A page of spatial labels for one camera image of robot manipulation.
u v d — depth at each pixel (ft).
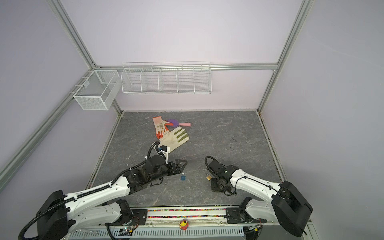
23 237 1.24
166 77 3.26
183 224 2.19
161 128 3.55
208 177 2.84
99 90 3.21
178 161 2.26
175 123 3.70
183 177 2.84
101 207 1.84
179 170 2.23
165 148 2.37
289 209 1.35
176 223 2.38
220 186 2.19
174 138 3.42
